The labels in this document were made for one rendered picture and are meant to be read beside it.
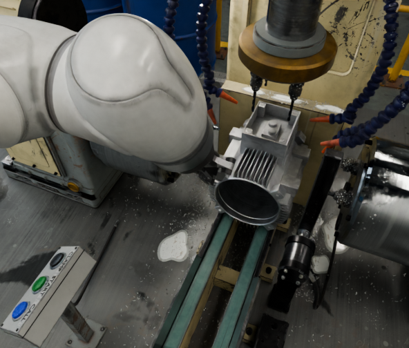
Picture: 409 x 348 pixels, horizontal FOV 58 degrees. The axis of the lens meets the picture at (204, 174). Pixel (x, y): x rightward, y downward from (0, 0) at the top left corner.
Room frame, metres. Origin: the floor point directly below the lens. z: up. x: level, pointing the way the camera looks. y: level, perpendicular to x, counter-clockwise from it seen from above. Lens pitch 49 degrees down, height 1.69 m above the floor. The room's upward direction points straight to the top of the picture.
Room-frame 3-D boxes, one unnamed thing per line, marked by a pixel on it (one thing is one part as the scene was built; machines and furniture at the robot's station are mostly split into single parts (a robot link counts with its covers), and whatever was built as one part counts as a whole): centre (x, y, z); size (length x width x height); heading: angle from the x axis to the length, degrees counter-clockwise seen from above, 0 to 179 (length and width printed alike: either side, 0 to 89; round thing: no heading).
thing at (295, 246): (0.50, -0.29, 0.92); 0.45 x 0.13 x 0.24; 158
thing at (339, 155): (0.42, -0.21, 1.12); 0.04 x 0.03 x 0.26; 158
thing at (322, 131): (0.73, -0.20, 0.97); 0.30 x 0.11 x 0.34; 68
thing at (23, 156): (0.82, 0.41, 0.99); 0.35 x 0.31 x 0.37; 68
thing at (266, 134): (0.61, -0.15, 1.11); 0.12 x 0.11 x 0.07; 156
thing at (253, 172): (0.58, -0.13, 1.02); 0.20 x 0.19 x 0.19; 156
